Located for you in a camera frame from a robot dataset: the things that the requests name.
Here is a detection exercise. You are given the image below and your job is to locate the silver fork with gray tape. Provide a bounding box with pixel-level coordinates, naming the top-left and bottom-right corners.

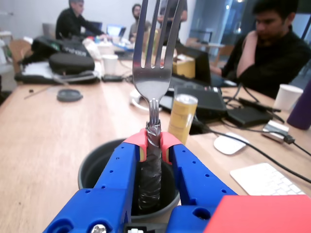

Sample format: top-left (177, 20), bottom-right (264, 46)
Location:
top-left (132, 0), bottom-right (183, 211)

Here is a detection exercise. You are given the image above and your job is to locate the silver adapter dongle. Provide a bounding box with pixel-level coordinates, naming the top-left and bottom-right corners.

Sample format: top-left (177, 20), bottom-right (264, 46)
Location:
top-left (261, 120), bottom-right (296, 144)

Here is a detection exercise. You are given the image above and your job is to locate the small white paper cup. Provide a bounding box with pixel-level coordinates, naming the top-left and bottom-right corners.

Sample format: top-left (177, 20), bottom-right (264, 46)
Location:
top-left (101, 54), bottom-right (119, 75)

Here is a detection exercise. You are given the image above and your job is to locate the black closed laptop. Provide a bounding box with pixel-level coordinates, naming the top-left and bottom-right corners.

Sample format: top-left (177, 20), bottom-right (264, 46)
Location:
top-left (159, 84), bottom-right (228, 116)

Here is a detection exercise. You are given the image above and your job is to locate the white keyboard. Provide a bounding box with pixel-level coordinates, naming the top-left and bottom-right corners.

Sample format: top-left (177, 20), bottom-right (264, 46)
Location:
top-left (229, 162), bottom-right (307, 196)

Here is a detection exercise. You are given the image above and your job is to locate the laptop with blue screen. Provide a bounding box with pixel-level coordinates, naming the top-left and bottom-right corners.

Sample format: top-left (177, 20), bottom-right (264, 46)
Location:
top-left (106, 23), bottom-right (127, 38)

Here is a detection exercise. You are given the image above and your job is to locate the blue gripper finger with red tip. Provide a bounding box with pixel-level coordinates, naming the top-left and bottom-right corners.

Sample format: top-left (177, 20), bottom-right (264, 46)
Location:
top-left (160, 132), bottom-right (238, 233)
top-left (43, 128), bottom-right (148, 233)

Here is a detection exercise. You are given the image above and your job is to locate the black flat power brick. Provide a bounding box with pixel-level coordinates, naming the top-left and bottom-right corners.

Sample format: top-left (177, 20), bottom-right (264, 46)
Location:
top-left (227, 105), bottom-right (273, 127)

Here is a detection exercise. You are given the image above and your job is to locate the yellow drink can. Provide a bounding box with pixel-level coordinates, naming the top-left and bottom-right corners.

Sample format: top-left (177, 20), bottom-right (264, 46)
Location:
top-left (167, 94), bottom-right (199, 146)

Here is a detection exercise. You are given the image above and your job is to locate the yellow cardboard box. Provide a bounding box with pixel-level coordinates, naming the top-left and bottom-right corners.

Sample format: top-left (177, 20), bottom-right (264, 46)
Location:
top-left (173, 54), bottom-right (196, 79)

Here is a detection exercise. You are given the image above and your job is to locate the black phone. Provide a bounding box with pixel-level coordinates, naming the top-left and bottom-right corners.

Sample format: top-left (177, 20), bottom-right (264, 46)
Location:
top-left (101, 74), bottom-right (123, 83)

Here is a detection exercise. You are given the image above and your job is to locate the long black cable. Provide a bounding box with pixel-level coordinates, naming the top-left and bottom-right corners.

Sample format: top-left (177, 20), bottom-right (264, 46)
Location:
top-left (191, 121), bottom-right (311, 184)

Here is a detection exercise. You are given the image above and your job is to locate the gray glass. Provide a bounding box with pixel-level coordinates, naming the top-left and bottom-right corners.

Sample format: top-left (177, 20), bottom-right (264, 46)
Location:
top-left (77, 138), bottom-right (182, 224)

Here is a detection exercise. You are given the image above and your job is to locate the white charger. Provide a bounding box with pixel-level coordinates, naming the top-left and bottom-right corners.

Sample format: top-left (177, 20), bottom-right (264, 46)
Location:
top-left (129, 88), bottom-right (149, 112)

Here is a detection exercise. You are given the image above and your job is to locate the black bag with print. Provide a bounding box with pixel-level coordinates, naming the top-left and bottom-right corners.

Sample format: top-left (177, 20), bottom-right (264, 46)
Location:
top-left (31, 35), bottom-right (88, 59)

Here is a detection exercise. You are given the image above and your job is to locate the large white paper cup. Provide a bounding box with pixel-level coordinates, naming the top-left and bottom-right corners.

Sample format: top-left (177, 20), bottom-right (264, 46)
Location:
top-left (274, 83), bottom-right (304, 112)

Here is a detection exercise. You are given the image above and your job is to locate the purple bottle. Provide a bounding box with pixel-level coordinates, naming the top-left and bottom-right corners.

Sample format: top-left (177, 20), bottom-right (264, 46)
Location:
top-left (286, 80), bottom-right (311, 131)

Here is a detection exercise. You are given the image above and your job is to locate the standing person in dark shirt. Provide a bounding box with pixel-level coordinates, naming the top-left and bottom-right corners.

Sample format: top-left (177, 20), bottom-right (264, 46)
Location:
top-left (157, 0), bottom-right (188, 46)

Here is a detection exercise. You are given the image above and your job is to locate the black oval zip case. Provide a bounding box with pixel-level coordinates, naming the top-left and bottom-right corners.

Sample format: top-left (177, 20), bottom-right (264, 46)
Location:
top-left (48, 52), bottom-right (95, 75)

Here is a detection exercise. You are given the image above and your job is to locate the seated bearded person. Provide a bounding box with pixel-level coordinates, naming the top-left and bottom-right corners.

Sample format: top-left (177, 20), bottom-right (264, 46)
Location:
top-left (128, 3), bottom-right (153, 42)

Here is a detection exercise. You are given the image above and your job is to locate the person in black sweater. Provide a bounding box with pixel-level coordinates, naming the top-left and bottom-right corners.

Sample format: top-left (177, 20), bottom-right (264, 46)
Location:
top-left (55, 0), bottom-right (107, 41)

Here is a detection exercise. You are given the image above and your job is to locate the white computer mouse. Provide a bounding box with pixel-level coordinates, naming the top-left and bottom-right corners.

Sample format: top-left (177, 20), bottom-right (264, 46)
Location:
top-left (213, 132), bottom-right (250, 155)

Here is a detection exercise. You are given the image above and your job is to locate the black open laptop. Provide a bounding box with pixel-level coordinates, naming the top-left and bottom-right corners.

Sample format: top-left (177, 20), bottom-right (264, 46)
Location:
top-left (173, 43), bottom-right (212, 86)

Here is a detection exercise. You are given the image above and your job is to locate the thin wooden stick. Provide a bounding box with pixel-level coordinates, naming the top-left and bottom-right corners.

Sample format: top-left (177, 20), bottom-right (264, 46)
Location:
top-left (23, 87), bottom-right (51, 100)

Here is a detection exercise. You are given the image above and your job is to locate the person in black with glasses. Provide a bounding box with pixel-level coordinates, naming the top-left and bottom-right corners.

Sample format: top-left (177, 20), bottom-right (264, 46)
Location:
top-left (210, 0), bottom-right (311, 99)

